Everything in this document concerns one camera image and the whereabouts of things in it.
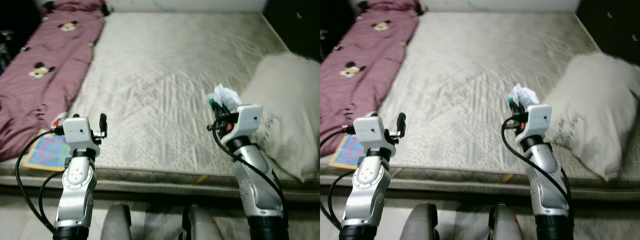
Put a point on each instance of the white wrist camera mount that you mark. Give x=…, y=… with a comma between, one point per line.
x=537, y=120
x=248, y=120
x=77, y=131
x=370, y=131

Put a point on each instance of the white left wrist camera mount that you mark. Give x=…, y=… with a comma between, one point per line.
x=77, y=131
x=370, y=131

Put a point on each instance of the grey robot leg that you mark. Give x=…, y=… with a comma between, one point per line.
x=506, y=225
x=420, y=222
x=116, y=222
x=202, y=225

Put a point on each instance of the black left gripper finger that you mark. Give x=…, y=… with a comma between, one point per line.
x=103, y=123
x=401, y=123

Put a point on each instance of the white pillow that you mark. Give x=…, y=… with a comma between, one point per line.
x=595, y=110
x=290, y=110

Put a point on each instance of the grey left robot leg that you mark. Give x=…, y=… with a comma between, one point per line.
x=420, y=222
x=116, y=222

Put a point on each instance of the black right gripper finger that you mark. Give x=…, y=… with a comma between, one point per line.
x=516, y=108
x=218, y=109

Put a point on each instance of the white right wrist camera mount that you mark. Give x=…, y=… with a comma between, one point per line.
x=537, y=120
x=248, y=120

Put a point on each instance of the blue yellow children's book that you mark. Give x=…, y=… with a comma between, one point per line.
x=345, y=152
x=45, y=152

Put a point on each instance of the dark wooden cabinet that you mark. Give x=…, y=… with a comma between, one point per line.
x=610, y=25
x=295, y=25

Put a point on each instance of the grey right robot leg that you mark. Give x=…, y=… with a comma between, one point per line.
x=202, y=225
x=506, y=225

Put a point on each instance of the pink cartoon mouse blanket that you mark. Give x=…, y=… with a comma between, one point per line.
x=45, y=75
x=360, y=75

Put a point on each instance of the grey quilted mattress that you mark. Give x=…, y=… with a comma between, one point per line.
x=165, y=75
x=475, y=75

